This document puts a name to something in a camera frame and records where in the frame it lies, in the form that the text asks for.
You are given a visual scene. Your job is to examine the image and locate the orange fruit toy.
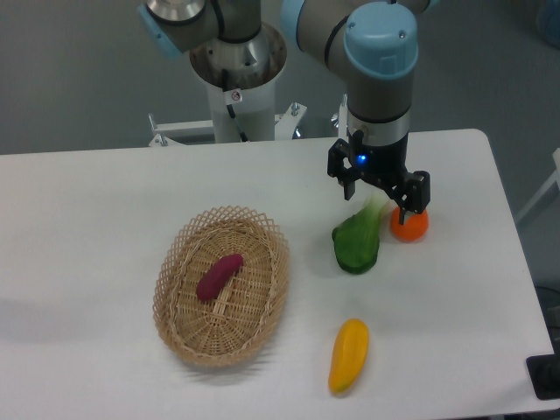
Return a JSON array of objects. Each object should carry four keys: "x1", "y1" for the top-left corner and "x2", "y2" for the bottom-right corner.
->
[{"x1": 389, "y1": 207, "x2": 430, "y2": 242}]

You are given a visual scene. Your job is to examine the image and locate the yellow mango toy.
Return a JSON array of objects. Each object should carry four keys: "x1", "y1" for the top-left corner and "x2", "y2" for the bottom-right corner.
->
[{"x1": 328, "y1": 318, "x2": 369, "y2": 395}]

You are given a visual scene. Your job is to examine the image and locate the purple sweet potato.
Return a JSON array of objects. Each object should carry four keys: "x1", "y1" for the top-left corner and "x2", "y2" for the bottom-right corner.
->
[{"x1": 196, "y1": 254, "x2": 244, "y2": 302}]

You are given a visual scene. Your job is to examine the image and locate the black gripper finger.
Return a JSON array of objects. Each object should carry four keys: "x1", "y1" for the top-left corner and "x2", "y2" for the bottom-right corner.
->
[
  {"x1": 326, "y1": 138, "x2": 360, "y2": 200},
  {"x1": 387, "y1": 171, "x2": 431, "y2": 226}
]

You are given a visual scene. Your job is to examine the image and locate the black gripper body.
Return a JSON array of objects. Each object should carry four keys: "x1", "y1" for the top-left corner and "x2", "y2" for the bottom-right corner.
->
[{"x1": 348, "y1": 130, "x2": 408, "y2": 187}]

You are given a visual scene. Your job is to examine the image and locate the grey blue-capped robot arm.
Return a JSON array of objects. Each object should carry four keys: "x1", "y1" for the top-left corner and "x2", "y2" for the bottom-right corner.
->
[{"x1": 137, "y1": 1, "x2": 431, "y2": 220}]

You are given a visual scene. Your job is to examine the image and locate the white pedestal base frame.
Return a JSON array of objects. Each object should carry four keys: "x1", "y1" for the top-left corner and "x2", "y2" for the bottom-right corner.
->
[{"x1": 147, "y1": 94, "x2": 351, "y2": 147}]

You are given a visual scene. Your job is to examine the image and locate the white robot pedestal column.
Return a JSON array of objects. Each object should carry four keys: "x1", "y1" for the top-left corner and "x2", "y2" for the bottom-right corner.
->
[{"x1": 189, "y1": 23, "x2": 287, "y2": 131}]

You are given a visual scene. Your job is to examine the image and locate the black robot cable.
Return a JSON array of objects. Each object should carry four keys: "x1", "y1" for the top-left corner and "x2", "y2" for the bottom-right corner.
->
[{"x1": 220, "y1": 68, "x2": 249, "y2": 144}]

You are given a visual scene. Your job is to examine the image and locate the black device at table edge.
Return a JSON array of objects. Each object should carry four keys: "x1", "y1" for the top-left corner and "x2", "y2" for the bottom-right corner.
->
[{"x1": 526, "y1": 354, "x2": 559, "y2": 401}]

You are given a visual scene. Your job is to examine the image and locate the green bok choy toy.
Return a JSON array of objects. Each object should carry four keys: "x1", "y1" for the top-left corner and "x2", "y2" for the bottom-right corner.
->
[{"x1": 331, "y1": 195, "x2": 388, "y2": 275}]

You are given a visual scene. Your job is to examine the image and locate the oval woven wicker basket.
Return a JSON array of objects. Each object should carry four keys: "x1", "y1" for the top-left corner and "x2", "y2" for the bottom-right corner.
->
[{"x1": 152, "y1": 206, "x2": 290, "y2": 368}]

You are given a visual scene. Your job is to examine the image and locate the white frame at right edge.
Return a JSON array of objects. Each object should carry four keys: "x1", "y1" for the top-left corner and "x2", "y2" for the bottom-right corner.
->
[{"x1": 514, "y1": 148, "x2": 559, "y2": 227}]

